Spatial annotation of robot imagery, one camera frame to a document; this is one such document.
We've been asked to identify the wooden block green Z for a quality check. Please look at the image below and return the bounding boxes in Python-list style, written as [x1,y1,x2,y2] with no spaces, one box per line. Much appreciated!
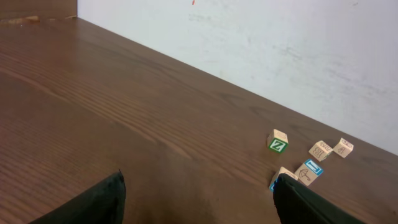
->
[267,129,289,153]

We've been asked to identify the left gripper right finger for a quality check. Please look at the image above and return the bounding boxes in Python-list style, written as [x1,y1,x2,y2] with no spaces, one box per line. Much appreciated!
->
[273,174,364,224]

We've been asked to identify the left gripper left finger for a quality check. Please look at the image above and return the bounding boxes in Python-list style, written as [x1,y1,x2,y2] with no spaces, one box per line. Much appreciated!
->
[31,171,126,224]

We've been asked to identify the wooden block blue side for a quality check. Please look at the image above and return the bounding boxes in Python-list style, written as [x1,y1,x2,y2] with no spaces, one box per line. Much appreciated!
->
[268,166,299,192]

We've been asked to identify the wooden block top right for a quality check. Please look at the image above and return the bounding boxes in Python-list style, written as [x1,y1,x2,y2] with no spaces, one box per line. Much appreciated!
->
[333,138,354,158]

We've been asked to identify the wooden block teal edge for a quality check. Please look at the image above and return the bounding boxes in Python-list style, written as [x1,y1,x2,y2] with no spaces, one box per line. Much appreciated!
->
[309,141,333,162]

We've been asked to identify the wooden block blue I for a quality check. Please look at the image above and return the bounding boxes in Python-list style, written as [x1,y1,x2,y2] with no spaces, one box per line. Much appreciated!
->
[294,159,323,186]

